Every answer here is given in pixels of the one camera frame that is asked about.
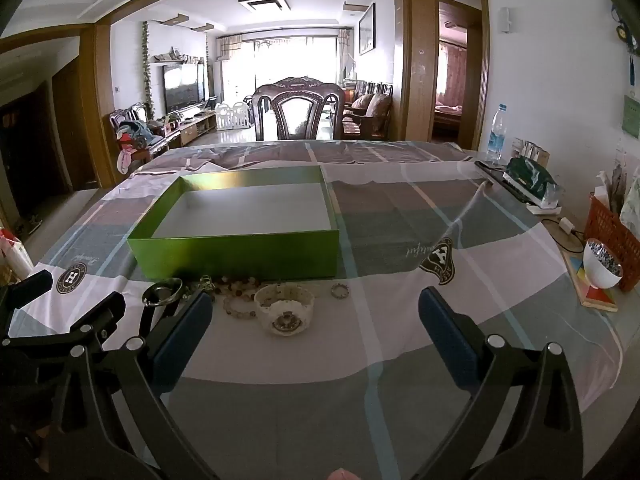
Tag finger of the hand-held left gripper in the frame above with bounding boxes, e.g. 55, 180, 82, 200
0, 291, 127, 361
0, 269, 54, 313

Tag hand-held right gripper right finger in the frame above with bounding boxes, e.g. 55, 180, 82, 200
417, 287, 586, 480

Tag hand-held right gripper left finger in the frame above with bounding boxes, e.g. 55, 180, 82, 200
47, 290, 221, 480

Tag black wristwatch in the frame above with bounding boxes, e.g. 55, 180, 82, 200
141, 277, 185, 307

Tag red and clear bead bracelet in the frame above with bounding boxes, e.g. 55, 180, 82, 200
221, 292, 260, 317

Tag green cardboard box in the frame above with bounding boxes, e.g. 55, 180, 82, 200
126, 165, 341, 282

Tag white wristwatch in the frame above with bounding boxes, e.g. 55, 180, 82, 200
254, 284, 316, 337

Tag white and red bag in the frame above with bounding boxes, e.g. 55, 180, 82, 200
0, 227, 33, 281

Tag colourful wooden board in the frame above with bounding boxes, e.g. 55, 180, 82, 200
560, 250, 620, 313

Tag white bowl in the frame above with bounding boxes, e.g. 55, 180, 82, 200
582, 237, 625, 290

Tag green plastic bag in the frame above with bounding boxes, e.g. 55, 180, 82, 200
502, 156, 561, 207

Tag pile of clothes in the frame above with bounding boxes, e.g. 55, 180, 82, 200
115, 120, 157, 173

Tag wooden armchair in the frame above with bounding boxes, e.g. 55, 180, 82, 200
109, 102, 183, 166

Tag red plastic basket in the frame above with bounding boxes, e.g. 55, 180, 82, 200
584, 192, 640, 293

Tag small cardboard boxes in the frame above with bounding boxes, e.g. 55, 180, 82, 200
515, 137, 551, 168

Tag wooden television cabinet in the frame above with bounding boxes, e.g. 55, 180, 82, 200
165, 110, 218, 148

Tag clear water bottle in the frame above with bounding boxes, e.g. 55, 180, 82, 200
486, 104, 508, 166

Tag bed with pink bedding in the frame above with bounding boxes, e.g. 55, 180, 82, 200
434, 102, 463, 131

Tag white baby fence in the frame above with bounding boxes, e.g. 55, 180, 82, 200
215, 101, 251, 131

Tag wooden sofa with cushions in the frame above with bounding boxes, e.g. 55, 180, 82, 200
342, 82, 393, 141

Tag flat screen television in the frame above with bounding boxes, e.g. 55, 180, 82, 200
162, 63, 206, 113

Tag green ivy garland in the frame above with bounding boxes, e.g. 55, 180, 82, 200
141, 20, 156, 111

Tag carved dark wooden chair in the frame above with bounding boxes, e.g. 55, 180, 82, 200
251, 77, 346, 142

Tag rectangular ceiling light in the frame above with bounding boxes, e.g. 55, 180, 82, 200
238, 0, 292, 12

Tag green wall paper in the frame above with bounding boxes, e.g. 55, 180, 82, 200
622, 94, 640, 138

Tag framed wall picture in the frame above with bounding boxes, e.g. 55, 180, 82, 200
357, 2, 377, 56

